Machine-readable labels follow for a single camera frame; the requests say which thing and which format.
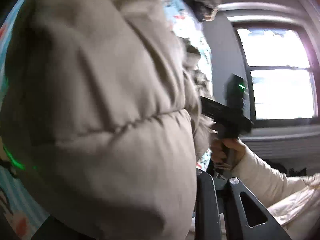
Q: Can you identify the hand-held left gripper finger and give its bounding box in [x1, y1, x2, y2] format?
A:
[195, 169, 293, 240]

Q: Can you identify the beige puffer jacket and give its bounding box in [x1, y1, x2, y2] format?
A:
[0, 0, 215, 240]

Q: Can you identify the person's right forearm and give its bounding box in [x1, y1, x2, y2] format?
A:
[231, 145, 320, 205]

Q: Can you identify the person's right hand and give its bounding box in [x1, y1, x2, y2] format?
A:
[210, 137, 248, 173]

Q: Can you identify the window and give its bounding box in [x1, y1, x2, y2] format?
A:
[231, 24, 319, 122]

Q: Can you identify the grey ribbed ledge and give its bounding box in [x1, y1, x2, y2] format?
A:
[240, 124, 320, 160]

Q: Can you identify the brown fur trimmed garment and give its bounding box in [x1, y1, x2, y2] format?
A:
[172, 0, 222, 23]

